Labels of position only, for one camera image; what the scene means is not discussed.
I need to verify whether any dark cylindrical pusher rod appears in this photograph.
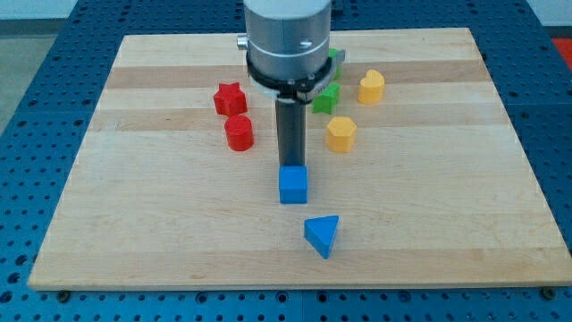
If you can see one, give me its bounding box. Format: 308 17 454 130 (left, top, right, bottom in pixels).
275 101 306 165

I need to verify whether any red cylinder block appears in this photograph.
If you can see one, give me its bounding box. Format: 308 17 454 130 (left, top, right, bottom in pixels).
224 114 254 151

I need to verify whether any green block behind arm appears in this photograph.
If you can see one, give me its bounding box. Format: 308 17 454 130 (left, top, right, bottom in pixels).
329 47 345 81

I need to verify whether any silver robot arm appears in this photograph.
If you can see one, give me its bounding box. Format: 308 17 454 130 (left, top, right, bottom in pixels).
237 0 345 166

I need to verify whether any wooden board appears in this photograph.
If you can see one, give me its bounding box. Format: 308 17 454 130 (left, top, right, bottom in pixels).
29 28 571 291

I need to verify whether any green star block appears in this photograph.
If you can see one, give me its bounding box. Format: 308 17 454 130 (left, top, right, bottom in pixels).
312 82 341 114

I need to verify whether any yellow hexagon block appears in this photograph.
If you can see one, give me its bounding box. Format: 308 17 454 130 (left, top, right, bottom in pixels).
325 116 358 153

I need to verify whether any red star block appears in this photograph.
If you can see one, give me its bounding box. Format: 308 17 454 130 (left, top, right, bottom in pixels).
214 82 248 116

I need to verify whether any blue cube block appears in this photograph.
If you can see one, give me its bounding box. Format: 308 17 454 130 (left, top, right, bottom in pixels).
279 165 307 204

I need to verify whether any blue triangle block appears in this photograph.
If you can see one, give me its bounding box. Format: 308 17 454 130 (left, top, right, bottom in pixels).
304 216 340 259

